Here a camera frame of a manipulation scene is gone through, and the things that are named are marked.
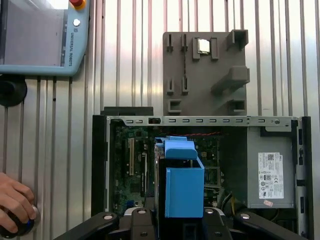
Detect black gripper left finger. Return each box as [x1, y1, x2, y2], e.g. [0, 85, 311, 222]
[53, 206, 157, 240]

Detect green motherboard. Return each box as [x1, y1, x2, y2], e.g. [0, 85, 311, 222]
[109, 126, 223, 216]

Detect black PC case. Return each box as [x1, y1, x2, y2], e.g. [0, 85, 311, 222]
[91, 106, 315, 240]

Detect grey parts rack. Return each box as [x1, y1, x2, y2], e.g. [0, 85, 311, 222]
[162, 29, 251, 117]

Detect person's hand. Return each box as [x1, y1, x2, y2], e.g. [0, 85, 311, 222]
[0, 172, 37, 235]

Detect hard disk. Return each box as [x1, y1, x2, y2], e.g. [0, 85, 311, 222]
[153, 136, 206, 219]

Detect white expansion slot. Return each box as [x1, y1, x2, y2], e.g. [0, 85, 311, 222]
[127, 137, 133, 176]

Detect grey power supply unit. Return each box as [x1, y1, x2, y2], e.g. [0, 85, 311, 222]
[246, 126, 296, 210]

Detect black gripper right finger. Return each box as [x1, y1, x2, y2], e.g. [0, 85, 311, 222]
[203, 206, 311, 240]

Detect pale blue teach pendant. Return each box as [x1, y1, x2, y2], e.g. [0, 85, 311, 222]
[0, 0, 91, 77]

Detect yellow power wires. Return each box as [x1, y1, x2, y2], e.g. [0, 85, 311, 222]
[222, 189, 238, 211]

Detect black round knob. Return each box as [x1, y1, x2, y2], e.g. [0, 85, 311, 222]
[0, 79, 28, 108]

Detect round black tool blue ring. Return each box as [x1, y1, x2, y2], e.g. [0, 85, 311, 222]
[0, 204, 41, 239]

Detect silver CPU chip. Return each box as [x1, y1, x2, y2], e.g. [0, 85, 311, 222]
[197, 38, 211, 55]

